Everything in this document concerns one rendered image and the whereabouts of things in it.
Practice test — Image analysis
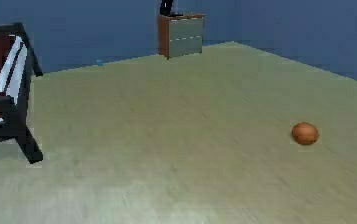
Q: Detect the brown grey chest of drawers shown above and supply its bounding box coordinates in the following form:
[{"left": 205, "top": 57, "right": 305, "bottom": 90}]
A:
[{"left": 157, "top": 12, "right": 206, "bottom": 60}]

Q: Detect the black object on chest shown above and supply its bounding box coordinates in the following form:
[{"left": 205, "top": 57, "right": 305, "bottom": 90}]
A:
[{"left": 159, "top": 0, "right": 184, "bottom": 18}]

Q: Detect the orange basketball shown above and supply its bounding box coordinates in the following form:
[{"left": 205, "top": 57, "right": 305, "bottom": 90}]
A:
[{"left": 291, "top": 121, "right": 320, "bottom": 146}]

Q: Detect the black framed bed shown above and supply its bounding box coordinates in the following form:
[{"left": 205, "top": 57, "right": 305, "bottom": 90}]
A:
[{"left": 0, "top": 22, "right": 44, "bottom": 165}]

